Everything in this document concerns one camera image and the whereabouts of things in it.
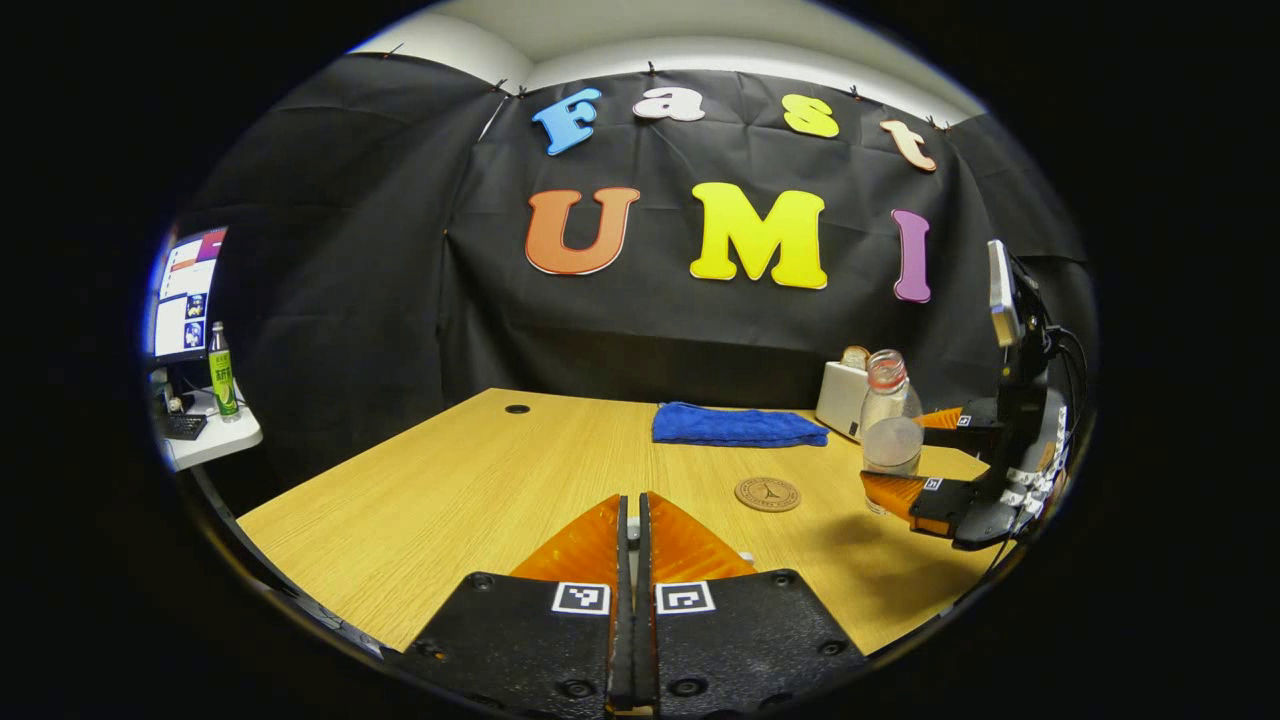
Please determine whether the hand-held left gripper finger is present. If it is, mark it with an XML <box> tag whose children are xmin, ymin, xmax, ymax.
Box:
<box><xmin>383</xmin><ymin>492</ymin><xmax>635</xmax><ymax>717</ymax></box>
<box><xmin>636</xmin><ymin>490</ymin><xmax>871</xmax><ymax>717</ymax></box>

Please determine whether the clear plastic water bottle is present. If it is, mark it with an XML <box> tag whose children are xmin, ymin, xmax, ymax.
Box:
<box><xmin>860</xmin><ymin>349</ymin><xmax>925</xmax><ymax>516</ymax></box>

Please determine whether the round brown coaster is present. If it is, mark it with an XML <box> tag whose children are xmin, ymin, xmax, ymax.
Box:
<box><xmin>734</xmin><ymin>476</ymin><xmax>802</xmax><ymax>514</ymax></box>

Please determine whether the green drink bottle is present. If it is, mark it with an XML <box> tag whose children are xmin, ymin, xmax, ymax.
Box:
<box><xmin>207</xmin><ymin>321</ymin><xmax>240</xmax><ymax>421</ymax></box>

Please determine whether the white toaster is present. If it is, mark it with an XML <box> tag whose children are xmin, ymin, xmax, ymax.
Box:
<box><xmin>815</xmin><ymin>360</ymin><xmax>871</xmax><ymax>443</ymax></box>

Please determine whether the blue folded cloth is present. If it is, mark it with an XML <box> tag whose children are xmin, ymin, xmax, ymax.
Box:
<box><xmin>652</xmin><ymin>401</ymin><xmax>830</xmax><ymax>449</ymax></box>

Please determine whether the black backdrop cloth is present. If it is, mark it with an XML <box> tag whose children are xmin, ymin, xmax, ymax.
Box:
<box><xmin>185</xmin><ymin>52</ymin><xmax>1096</xmax><ymax>491</ymax></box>

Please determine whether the white side desk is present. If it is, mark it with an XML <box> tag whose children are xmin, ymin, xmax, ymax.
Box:
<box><xmin>158</xmin><ymin>380</ymin><xmax>264</xmax><ymax>473</ymax></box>

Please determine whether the computer monitor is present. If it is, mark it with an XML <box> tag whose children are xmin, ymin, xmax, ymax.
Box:
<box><xmin>150</xmin><ymin>227</ymin><xmax>230</xmax><ymax>364</ymax></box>

